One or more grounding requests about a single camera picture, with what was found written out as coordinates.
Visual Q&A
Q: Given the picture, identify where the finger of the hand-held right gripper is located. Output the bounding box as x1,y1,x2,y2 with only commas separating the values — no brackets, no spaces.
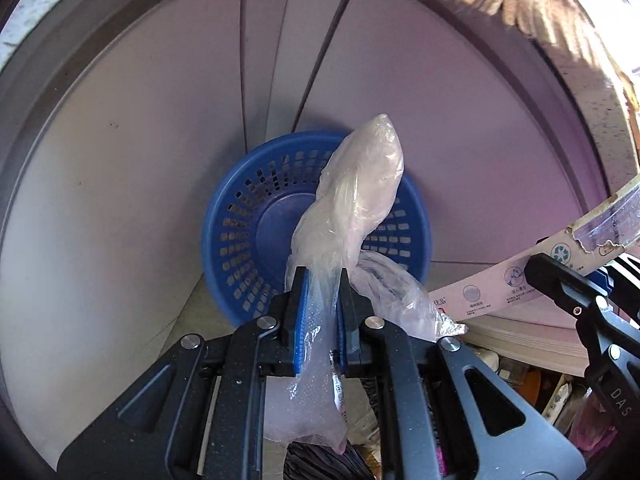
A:
523,252,640,422
595,252,640,322

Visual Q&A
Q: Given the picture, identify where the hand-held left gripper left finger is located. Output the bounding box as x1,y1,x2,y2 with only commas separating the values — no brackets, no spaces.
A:
56,265,311,480

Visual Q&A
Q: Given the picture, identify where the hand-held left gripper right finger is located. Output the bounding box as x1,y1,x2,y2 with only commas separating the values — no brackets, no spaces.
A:
335,267,588,480

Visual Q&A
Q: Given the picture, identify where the white cardboard strip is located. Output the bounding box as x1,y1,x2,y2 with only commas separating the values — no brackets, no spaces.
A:
429,174,640,319

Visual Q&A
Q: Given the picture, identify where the blue plastic basket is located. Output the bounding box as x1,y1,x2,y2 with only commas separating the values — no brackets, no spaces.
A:
201,131,432,327

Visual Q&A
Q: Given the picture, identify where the clear plastic bag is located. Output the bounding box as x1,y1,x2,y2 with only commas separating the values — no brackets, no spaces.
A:
262,113,468,453

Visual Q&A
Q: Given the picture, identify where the pink plastic bag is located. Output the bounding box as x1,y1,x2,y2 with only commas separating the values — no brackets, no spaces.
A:
569,397,618,457

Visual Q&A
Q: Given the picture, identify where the dark knitted cloth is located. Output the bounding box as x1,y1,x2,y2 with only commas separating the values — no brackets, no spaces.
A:
282,440,382,480

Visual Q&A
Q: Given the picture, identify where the magenta plastic item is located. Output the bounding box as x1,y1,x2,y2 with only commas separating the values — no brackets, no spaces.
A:
432,439,452,477

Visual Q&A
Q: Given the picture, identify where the beige fringed mat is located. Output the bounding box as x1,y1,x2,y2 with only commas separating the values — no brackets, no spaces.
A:
369,0,628,88

